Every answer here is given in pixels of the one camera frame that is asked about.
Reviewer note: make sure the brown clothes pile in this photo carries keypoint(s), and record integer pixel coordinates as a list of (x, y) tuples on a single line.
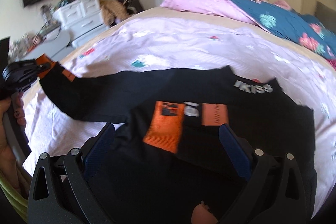
[(111, 10)]

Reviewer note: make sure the yellow-green cloth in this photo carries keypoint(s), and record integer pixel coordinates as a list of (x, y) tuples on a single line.
[(11, 192)]

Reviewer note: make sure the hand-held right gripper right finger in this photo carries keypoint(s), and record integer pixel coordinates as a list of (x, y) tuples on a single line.
[(236, 153)]

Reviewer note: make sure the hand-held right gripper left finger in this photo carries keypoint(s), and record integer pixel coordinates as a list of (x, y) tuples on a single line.
[(98, 153)]

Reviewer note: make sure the pink strawberry print blanket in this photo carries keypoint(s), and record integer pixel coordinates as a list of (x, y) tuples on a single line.
[(183, 43)]

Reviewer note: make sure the dark bag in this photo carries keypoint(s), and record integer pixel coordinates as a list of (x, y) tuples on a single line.
[(131, 5)]

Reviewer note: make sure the white dresser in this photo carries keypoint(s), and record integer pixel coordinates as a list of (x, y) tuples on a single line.
[(78, 14)]

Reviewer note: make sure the black briefs with lettered waistband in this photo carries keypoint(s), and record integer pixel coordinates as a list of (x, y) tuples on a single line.
[(275, 124)]

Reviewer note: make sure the bed with tan sheet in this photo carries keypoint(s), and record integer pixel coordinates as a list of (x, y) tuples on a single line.
[(145, 12)]

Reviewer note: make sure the person's left hand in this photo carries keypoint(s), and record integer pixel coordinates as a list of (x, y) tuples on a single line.
[(8, 145)]

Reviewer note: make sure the grey chair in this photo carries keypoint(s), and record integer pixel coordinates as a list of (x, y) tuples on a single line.
[(57, 41)]

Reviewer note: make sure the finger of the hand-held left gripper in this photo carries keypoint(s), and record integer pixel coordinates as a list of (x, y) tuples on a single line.
[(45, 67)]

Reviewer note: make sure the pink and blue floral quilt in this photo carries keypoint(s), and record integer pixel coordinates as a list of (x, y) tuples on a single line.
[(283, 16)]

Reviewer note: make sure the grey padded headboard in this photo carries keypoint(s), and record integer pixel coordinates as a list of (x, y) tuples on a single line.
[(326, 16)]

